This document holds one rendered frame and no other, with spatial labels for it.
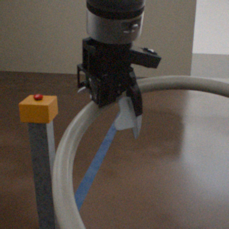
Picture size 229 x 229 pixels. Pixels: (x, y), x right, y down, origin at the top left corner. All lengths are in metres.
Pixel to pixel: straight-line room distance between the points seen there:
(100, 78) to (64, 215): 0.24
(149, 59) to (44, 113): 0.70
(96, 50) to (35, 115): 0.77
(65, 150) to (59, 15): 6.02
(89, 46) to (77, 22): 5.85
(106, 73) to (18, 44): 6.40
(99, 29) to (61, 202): 0.26
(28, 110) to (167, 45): 5.04
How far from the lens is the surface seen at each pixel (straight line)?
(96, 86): 0.52
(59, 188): 0.44
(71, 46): 6.44
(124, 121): 0.57
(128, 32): 0.48
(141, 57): 0.56
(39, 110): 1.21
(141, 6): 0.48
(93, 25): 0.48
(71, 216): 0.42
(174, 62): 6.14
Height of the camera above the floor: 1.45
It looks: 20 degrees down
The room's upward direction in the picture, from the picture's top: straight up
